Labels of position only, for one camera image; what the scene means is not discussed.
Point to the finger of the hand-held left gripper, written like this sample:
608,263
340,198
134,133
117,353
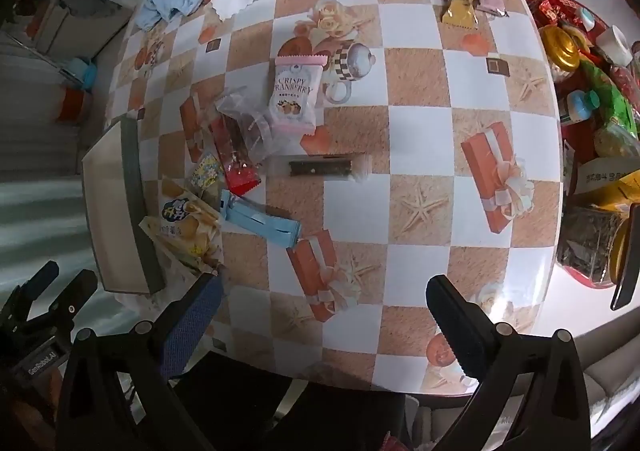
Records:
72,298
35,286

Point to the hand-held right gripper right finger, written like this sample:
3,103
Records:
452,331

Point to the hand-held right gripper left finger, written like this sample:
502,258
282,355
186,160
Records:
197,326

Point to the grey-green cardboard box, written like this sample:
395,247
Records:
107,211

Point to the light blue snack packet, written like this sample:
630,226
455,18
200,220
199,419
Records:
260,226

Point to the red snack packet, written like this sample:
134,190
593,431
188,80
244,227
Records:
240,178

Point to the small patterned candy packet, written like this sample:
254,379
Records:
205,172

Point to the clear packet with dark bar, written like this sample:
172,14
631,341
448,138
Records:
320,166

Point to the clear packet with brown snack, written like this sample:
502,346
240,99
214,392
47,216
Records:
250,131

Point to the clear bag of dark leaves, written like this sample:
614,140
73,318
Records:
587,241

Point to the orange and white stool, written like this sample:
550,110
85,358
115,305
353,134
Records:
74,105

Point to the black flat bar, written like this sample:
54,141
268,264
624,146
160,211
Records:
627,261

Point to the white paper carton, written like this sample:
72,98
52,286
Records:
600,176

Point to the blue plastic container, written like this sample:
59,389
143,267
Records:
82,72

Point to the checkered printed tablecloth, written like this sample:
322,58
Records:
420,81

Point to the small bottle with blue cap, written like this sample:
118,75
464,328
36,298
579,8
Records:
580,106

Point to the large green snack bag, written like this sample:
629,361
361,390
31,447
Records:
612,98

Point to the gold tin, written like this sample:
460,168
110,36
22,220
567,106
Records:
561,51

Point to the white lidded jar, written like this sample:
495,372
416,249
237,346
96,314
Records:
614,43

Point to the red tray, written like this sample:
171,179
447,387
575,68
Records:
542,6

